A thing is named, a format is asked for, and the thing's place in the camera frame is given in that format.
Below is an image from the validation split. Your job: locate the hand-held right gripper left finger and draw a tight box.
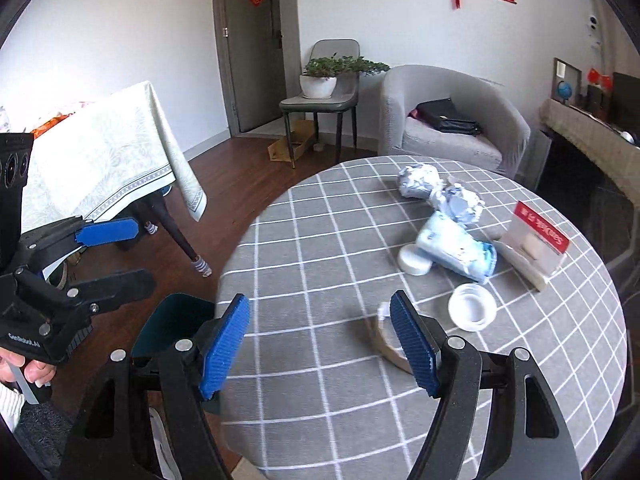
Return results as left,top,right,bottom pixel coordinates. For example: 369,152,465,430
57,294,251,480

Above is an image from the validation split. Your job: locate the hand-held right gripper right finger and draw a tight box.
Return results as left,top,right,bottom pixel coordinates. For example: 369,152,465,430
389,290,583,480

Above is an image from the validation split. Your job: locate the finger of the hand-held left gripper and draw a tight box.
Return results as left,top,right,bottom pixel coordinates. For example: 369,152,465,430
17,215,141,267
65,268,157,317

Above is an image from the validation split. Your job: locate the cardboard tape ring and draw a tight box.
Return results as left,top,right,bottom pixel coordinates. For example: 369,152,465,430
370,302,416,375

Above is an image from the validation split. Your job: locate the teal trash bin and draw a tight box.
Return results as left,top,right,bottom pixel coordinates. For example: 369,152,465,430
135,294,216,366

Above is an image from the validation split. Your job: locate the white paper ball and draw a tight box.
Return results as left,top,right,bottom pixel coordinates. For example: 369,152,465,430
429,185,485,223
397,163,446,200

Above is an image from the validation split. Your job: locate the person's left hand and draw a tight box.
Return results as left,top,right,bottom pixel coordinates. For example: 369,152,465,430
0,351,57,387

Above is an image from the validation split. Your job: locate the dark table leg striped sock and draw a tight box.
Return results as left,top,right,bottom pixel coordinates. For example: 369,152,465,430
149,195,212,279

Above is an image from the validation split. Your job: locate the white round lid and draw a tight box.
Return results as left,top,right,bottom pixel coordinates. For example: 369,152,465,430
398,245,433,276
448,283,497,332

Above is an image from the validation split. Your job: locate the pale green patterned tablecloth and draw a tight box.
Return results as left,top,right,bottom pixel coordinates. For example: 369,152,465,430
20,80,208,233

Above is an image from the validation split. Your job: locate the blue white tissue packet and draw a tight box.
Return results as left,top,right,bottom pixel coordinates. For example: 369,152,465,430
416,211,497,282

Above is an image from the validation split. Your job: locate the dark grey cloth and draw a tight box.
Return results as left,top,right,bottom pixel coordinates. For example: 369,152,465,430
15,400,76,466

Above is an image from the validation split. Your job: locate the grey checked tablecloth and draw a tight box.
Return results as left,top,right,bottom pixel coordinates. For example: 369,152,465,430
216,156,628,480

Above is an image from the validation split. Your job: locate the red white cardboard box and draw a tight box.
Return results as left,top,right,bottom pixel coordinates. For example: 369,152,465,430
492,201,572,292

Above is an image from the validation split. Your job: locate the grey armchair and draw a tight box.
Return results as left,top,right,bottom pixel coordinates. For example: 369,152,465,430
377,64,532,178

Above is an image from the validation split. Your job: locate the open cardboard box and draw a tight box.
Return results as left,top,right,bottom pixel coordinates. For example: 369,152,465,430
267,119,318,163

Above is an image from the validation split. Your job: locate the grey board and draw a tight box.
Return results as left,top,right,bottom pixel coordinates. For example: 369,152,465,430
520,130,553,186

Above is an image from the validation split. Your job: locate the grey door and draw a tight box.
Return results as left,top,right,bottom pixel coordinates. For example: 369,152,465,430
211,0,301,138

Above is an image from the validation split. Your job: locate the grey dining chair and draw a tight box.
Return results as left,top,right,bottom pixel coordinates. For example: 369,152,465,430
279,39,361,168

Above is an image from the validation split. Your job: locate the black flat bag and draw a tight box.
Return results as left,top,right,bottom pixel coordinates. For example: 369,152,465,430
415,98,458,122

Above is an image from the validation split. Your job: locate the dark cabinet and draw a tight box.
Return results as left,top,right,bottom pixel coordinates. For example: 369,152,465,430
537,130,640,271

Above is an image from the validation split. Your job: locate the potted plant white pot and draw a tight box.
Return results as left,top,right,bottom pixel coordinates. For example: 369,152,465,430
299,56,391,100

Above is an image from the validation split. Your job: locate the beige lace cloth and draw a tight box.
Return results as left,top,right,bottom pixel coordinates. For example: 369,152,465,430
542,97,640,196

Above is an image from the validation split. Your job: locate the dark monitor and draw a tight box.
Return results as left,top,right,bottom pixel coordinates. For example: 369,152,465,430
611,72,640,126

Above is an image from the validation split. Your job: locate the red ornament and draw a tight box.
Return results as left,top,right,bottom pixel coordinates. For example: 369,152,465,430
586,67,615,89

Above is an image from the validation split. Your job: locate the picture frame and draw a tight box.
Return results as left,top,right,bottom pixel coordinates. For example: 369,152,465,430
552,57,581,106

